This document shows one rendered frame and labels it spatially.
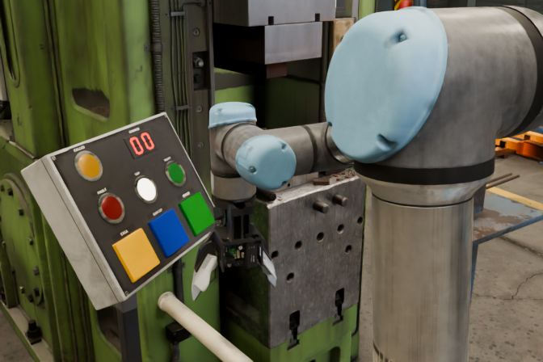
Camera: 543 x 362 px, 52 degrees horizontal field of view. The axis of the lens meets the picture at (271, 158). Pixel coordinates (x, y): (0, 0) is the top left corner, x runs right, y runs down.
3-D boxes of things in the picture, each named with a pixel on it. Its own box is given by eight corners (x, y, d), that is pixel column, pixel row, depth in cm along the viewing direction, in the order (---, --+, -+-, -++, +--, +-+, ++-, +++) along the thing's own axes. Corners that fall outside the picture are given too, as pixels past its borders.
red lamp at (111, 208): (128, 218, 100) (126, 195, 99) (103, 225, 98) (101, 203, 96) (120, 212, 103) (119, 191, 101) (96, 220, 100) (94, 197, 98)
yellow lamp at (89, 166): (106, 176, 100) (103, 153, 98) (81, 183, 97) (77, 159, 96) (98, 172, 102) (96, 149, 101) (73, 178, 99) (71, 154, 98)
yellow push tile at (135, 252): (161, 262, 103) (142, 227, 103) (135, 281, 97) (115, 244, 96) (154, 264, 104) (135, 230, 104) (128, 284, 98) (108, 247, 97)
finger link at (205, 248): (188, 268, 97) (216, 227, 96) (187, 264, 98) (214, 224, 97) (211, 279, 98) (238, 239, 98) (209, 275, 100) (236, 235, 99)
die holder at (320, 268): (359, 302, 182) (366, 173, 168) (269, 350, 159) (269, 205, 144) (253, 242, 222) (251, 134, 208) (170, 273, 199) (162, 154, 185)
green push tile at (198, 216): (216, 221, 120) (200, 190, 120) (197, 235, 114) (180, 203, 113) (210, 223, 121) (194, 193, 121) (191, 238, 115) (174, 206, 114)
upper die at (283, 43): (322, 56, 152) (322, 21, 149) (264, 65, 140) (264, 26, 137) (230, 43, 182) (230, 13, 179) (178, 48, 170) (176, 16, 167)
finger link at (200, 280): (184, 308, 94) (214, 263, 93) (178, 289, 99) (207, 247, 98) (199, 314, 95) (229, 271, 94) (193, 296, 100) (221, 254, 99)
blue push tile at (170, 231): (190, 240, 112) (173, 207, 111) (168, 257, 106) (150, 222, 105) (184, 243, 113) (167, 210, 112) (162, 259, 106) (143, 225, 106)
